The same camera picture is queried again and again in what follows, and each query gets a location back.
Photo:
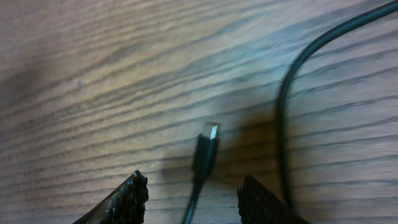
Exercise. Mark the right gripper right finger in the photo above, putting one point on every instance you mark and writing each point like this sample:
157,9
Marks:
258,205

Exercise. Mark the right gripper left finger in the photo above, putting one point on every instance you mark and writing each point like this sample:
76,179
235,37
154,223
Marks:
124,205

